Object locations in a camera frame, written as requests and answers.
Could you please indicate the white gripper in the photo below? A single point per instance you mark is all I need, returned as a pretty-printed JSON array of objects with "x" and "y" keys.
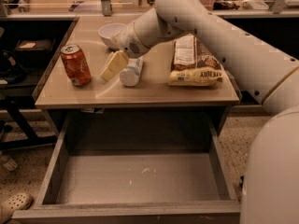
[{"x": 130, "y": 41}]

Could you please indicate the red coke can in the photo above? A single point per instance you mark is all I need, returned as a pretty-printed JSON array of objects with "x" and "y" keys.
[{"x": 75, "y": 64}]

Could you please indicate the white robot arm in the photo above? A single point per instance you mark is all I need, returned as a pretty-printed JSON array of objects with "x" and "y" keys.
[{"x": 270, "y": 193}]

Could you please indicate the open grey top drawer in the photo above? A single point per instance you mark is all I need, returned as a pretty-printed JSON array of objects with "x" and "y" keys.
[{"x": 126, "y": 167}]

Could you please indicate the white plastic bottle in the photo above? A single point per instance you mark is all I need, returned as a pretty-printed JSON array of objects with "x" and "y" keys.
[{"x": 131, "y": 74}]

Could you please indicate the white ceramic bowl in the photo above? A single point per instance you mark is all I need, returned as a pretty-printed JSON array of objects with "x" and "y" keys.
[{"x": 108, "y": 34}]

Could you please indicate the grey cabinet with tabletop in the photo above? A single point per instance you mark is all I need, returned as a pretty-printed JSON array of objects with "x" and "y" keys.
[{"x": 55, "y": 91}]

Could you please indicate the brown and yellow chip bag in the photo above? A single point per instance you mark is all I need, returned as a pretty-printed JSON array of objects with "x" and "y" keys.
[{"x": 193, "y": 64}]

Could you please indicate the black box on shelf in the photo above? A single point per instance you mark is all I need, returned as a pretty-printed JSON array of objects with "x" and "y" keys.
[{"x": 34, "y": 53}]

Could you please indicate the white perforated clog shoe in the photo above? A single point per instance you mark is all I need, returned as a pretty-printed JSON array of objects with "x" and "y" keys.
[{"x": 19, "y": 201}]

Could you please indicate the black side table frame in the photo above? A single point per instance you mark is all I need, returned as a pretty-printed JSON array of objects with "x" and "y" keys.
[{"x": 13, "y": 97}]

